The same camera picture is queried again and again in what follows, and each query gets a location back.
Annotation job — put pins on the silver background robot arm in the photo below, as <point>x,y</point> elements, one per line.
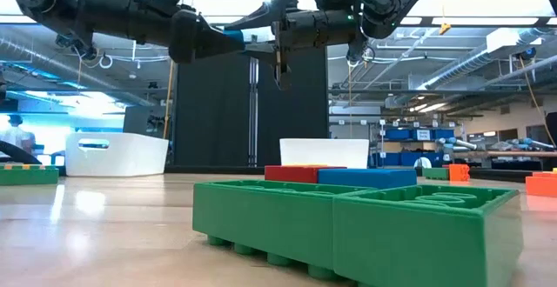
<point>533,143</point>
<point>457,143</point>

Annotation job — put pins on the person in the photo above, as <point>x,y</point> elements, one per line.
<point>15,135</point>

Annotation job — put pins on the blue storage bin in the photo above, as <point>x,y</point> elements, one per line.
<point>404,159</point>
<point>398,134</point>
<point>444,134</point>
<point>423,135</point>

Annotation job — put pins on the wooden workbench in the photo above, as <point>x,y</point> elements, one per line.
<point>500,153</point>

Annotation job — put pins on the red-orange small block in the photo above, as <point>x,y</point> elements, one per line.
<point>541,185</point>

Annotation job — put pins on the green long block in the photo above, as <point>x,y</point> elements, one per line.
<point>413,243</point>
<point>435,173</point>
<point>261,222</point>
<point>28,177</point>

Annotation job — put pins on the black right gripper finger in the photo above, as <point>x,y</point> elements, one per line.
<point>283,69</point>
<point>257,15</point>

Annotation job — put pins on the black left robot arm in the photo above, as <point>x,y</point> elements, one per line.
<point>109,11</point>

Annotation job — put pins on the black folding partition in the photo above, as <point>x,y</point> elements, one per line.
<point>213,113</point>

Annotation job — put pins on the red small block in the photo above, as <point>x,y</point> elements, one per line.
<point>291,174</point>

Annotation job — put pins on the blue small block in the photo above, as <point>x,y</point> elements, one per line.
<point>235,36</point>
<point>367,177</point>

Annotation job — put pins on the white plastic bin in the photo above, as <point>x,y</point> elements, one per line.
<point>324,152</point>
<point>130,156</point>

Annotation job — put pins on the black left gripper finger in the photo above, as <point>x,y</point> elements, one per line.
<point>215,40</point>

